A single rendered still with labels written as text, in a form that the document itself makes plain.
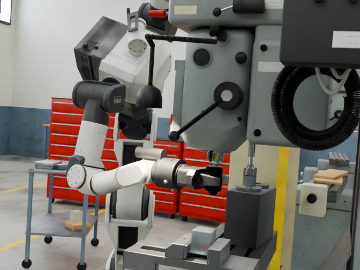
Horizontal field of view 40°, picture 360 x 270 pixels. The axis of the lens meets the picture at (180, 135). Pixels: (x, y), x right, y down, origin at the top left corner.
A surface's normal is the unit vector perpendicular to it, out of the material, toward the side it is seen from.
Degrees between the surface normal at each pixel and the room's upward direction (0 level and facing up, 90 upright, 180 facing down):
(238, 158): 90
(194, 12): 90
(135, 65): 52
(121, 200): 75
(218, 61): 90
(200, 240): 90
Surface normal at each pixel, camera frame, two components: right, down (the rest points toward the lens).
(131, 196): 0.02, -0.20
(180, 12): -0.32, 0.03
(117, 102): 0.91, 0.16
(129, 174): -0.55, 0.13
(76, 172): -0.61, -0.20
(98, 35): 0.04, -0.57
